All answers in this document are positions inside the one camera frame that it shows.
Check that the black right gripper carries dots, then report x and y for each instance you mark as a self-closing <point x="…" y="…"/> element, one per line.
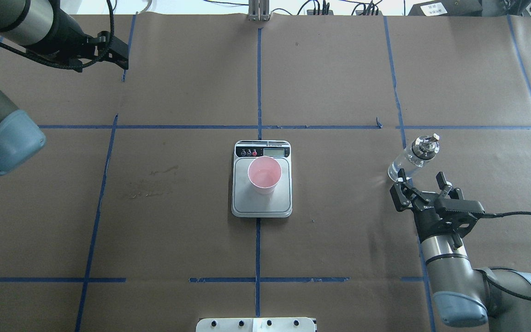
<point x="425" y="213"/>

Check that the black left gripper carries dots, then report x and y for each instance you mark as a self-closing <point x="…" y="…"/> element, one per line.
<point x="68" y="28"/>

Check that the clear glass sauce bottle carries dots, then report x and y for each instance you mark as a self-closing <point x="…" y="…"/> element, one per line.
<point x="415" y="156"/>

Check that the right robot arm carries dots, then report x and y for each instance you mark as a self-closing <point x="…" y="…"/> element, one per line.
<point x="464" y="296"/>

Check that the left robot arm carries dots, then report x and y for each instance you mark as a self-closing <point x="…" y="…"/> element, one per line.
<point x="41" y="31"/>

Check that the silver electronic kitchen scale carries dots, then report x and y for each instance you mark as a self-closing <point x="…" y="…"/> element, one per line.
<point x="245" y="201"/>

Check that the aluminium frame post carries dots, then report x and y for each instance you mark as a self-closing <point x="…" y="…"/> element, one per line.
<point x="259" y="10"/>

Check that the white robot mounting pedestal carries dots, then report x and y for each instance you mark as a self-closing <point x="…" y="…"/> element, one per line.
<point x="257" y="324"/>

